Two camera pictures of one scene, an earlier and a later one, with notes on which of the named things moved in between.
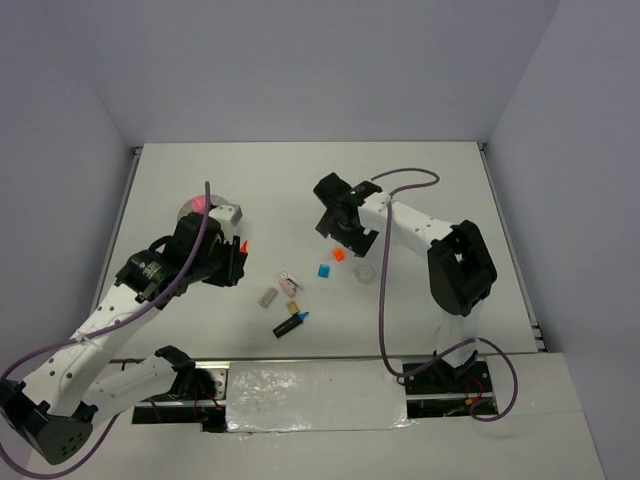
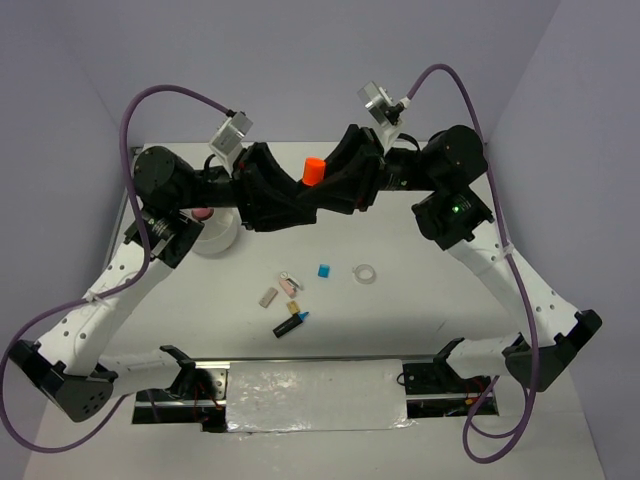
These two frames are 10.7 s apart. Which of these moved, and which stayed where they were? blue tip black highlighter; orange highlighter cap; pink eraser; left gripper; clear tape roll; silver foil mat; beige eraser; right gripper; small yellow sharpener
Moved: left gripper; orange highlighter cap; right gripper
Stayed: pink eraser; silver foil mat; beige eraser; small yellow sharpener; blue tip black highlighter; clear tape roll
